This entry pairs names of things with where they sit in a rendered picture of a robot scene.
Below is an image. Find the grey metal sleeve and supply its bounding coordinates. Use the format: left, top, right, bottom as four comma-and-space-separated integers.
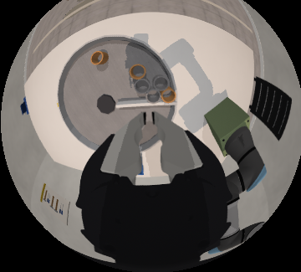
152, 74, 169, 91
134, 77, 150, 94
145, 86, 161, 104

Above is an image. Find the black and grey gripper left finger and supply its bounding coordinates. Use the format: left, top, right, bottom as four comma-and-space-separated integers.
76, 111, 146, 209

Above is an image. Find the bronze bushing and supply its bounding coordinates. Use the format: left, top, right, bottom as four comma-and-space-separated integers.
90, 51, 109, 64
130, 64, 146, 80
160, 86, 176, 103

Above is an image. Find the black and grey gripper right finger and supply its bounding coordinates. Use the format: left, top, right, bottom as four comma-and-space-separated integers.
152, 111, 232, 202

